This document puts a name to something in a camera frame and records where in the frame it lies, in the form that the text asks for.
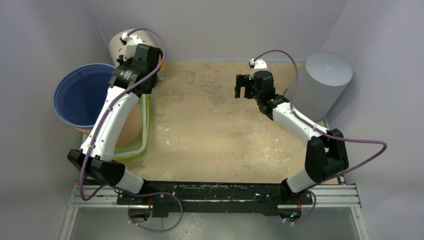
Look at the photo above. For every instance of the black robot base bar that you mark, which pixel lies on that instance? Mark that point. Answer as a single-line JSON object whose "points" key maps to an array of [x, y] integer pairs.
{"points": [[165, 197]]}

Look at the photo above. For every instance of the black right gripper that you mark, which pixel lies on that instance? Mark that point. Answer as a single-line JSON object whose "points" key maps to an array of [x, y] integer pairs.
{"points": [[241, 86]]}

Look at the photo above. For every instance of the pale green perforated basket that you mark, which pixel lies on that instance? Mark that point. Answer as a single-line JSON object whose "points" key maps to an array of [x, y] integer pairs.
{"points": [[137, 147]]}

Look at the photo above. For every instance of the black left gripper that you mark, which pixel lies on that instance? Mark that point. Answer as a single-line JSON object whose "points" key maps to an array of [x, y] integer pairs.
{"points": [[129, 61]]}

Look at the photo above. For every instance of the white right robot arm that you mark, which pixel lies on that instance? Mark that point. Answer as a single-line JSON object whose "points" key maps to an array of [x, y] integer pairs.
{"points": [[326, 154]]}

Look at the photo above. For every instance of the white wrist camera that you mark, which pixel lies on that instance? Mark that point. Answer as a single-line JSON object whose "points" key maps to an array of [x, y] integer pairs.
{"points": [[130, 43], [256, 66]]}

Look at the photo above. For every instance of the aluminium frame rail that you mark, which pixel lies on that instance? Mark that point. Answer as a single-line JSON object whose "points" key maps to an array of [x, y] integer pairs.
{"points": [[338, 196]]}

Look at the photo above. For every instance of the cream cabinet with coloured drawers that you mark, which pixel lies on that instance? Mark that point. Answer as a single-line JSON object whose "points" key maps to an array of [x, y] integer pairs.
{"points": [[116, 48]]}

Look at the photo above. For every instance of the large grey plastic bucket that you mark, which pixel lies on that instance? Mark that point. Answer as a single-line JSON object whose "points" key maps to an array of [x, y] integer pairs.
{"points": [[322, 79]]}

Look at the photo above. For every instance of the orange plastic bucket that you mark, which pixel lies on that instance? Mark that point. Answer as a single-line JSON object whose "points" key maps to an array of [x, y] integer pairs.
{"points": [[130, 126]]}

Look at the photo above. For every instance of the blue plastic bucket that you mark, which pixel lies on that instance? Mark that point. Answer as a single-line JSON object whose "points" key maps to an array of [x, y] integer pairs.
{"points": [[80, 95]]}

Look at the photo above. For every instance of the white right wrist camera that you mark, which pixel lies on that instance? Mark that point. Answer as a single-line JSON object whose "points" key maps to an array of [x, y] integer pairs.
{"points": [[256, 66]]}

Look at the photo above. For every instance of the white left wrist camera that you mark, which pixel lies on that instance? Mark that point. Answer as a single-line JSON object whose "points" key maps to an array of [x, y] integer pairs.
{"points": [[130, 43]]}

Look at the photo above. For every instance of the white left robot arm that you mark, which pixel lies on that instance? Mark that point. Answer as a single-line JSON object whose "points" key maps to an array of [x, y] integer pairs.
{"points": [[133, 78]]}

